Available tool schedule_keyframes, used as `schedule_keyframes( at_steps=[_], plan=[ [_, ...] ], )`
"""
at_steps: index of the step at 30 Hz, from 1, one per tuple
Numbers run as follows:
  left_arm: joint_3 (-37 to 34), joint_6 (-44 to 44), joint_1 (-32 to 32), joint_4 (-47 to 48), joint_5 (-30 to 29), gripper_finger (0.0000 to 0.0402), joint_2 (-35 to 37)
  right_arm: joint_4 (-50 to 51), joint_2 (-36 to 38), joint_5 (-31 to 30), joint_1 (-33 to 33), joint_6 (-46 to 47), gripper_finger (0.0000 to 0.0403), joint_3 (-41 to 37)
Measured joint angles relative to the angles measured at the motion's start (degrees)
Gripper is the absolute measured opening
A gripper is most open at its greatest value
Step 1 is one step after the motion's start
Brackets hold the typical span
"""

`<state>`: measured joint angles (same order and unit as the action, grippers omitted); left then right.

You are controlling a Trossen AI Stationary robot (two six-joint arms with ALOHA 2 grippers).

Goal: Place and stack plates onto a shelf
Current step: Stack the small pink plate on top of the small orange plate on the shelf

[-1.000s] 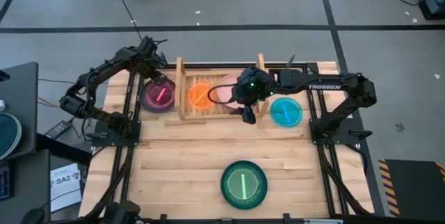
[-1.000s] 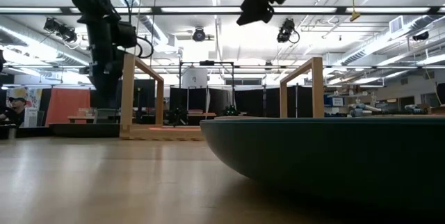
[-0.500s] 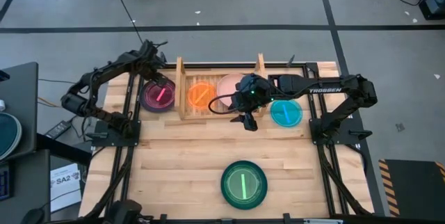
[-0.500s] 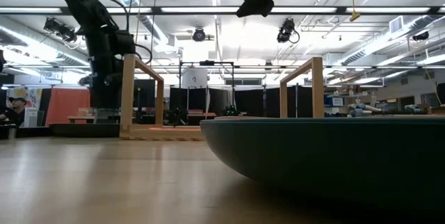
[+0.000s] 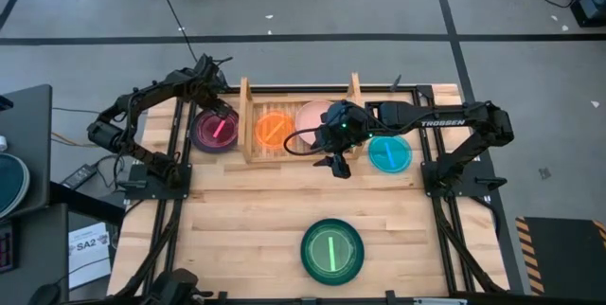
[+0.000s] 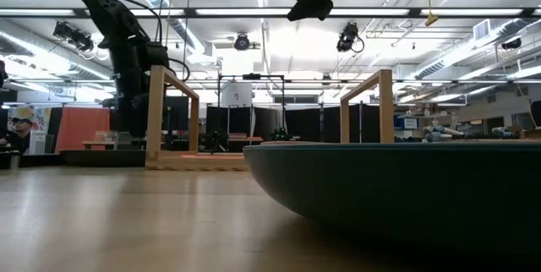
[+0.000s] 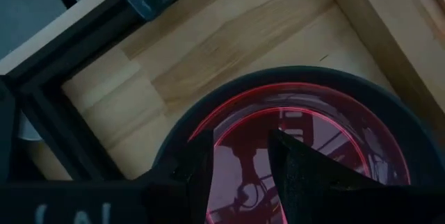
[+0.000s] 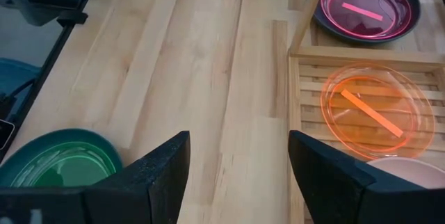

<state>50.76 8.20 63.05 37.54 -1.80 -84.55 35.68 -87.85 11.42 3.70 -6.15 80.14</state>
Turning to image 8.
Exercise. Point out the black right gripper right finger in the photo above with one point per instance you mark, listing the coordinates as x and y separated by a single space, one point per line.
347 196

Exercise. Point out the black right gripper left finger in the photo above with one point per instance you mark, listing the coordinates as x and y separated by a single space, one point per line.
104 203

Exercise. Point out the green transparent plate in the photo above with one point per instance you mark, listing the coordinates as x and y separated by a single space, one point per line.
62 168

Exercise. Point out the pale pink plate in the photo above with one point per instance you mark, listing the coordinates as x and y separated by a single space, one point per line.
417 173

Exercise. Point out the large dark teal plate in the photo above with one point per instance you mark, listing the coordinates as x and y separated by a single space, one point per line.
52 135

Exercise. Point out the orange transparent plate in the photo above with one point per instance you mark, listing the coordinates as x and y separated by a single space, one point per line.
372 112

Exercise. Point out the large dark navy plate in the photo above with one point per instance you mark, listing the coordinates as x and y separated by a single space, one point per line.
365 42

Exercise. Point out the magenta transparent plate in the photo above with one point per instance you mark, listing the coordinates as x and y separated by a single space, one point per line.
361 12

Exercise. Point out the light wooden slatted shelf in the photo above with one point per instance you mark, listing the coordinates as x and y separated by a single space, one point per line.
347 55

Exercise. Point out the blue chair seat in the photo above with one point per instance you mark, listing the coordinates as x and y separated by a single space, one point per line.
14 78

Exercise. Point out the black table clamp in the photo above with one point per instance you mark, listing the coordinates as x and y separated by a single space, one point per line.
73 17

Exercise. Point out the black aluminium table frame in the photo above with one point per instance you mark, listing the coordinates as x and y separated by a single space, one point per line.
48 55

